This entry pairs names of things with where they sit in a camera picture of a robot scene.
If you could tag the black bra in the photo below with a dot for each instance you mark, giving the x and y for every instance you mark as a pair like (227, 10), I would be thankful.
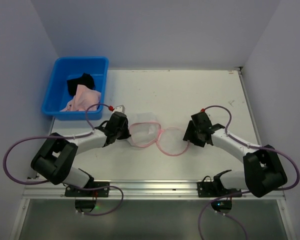
(85, 80)

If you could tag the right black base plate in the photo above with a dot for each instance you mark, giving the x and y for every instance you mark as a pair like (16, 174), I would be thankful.
(207, 189)

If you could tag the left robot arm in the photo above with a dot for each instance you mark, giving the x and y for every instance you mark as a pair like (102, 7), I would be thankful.
(54, 160)

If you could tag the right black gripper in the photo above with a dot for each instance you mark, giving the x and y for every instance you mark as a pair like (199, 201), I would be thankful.
(192, 135)

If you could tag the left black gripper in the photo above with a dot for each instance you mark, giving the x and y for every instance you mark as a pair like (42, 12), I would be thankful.
(125, 132)

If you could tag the blue plastic bin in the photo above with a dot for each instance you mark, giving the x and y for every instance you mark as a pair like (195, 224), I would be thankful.
(67, 68)

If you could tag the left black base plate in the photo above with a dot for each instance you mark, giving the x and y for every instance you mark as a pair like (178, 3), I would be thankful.
(93, 189)

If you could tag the aluminium mounting rail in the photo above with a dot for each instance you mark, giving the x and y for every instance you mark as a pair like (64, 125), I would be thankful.
(132, 190)

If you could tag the white mesh laundry bag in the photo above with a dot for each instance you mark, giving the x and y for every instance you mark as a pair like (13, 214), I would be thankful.
(145, 130)

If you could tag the pink bra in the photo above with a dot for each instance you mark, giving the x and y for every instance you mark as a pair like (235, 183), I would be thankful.
(83, 99)

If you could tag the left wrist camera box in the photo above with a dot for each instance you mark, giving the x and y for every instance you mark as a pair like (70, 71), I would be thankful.
(120, 109)

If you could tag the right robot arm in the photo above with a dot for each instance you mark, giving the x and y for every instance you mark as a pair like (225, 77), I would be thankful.
(262, 169)

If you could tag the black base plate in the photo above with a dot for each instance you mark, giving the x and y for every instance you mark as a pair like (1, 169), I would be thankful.
(207, 189)
(93, 189)

